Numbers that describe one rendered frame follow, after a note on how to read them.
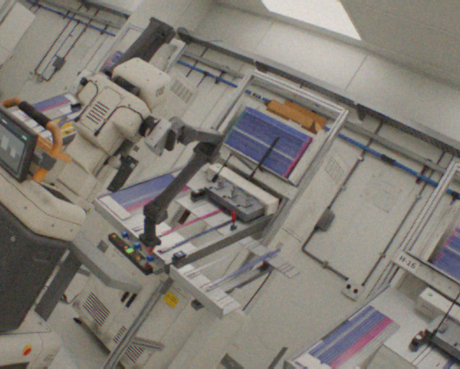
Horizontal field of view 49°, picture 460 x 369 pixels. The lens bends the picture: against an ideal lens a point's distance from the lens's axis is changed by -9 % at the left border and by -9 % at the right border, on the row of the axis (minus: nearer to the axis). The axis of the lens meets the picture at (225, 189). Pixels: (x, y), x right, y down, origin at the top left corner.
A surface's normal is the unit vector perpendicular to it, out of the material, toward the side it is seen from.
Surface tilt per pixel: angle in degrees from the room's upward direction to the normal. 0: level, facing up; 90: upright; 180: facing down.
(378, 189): 90
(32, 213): 90
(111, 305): 90
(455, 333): 44
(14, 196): 90
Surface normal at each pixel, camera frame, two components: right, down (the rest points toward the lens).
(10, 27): 0.66, 0.43
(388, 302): 0.05, -0.85
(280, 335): -0.50, -0.36
